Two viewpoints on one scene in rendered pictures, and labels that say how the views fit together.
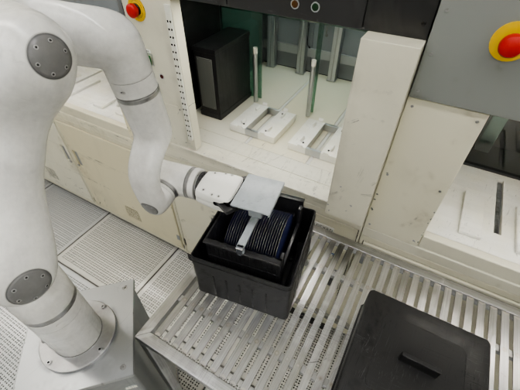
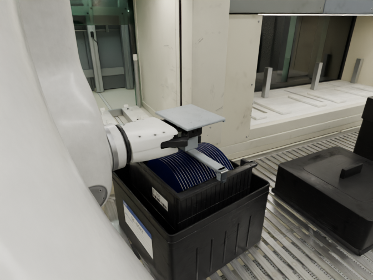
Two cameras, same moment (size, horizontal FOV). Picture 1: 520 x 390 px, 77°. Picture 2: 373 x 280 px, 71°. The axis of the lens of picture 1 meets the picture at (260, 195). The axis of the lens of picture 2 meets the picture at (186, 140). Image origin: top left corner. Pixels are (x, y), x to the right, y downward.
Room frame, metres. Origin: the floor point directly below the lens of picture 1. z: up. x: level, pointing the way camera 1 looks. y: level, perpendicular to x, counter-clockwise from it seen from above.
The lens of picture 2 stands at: (0.29, 0.44, 1.27)
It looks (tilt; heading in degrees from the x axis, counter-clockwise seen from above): 25 degrees down; 304
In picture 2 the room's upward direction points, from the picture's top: straight up
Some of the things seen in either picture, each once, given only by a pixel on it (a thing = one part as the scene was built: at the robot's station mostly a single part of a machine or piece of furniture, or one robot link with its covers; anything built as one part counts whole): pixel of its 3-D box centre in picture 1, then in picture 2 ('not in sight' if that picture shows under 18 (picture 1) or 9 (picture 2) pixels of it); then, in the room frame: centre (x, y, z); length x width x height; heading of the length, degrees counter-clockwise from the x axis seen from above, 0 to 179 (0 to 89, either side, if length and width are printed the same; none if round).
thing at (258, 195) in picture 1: (256, 233); (187, 178); (0.58, 0.01, 0.93); 0.24 x 0.20 x 0.32; 160
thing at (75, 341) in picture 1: (65, 319); not in sight; (0.36, 0.48, 0.85); 0.19 x 0.19 x 0.18
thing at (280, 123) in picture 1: (263, 121); not in sight; (1.22, -0.02, 0.89); 0.22 x 0.21 x 0.04; 150
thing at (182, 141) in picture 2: (224, 202); (168, 140); (0.57, 0.09, 1.06); 0.08 x 0.06 x 0.01; 10
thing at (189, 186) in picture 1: (196, 183); (111, 146); (0.64, 0.17, 1.06); 0.09 x 0.03 x 0.08; 160
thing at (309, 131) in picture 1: (323, 138); (120, 118); (1.08, -0.25, 0.89); 0.22 x 0.21 x 0.04; 150
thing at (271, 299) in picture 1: (257, 250); (187, 204); (0.58, 0.01, 0.85); 0.28 x 0.28 x 0.17; 70
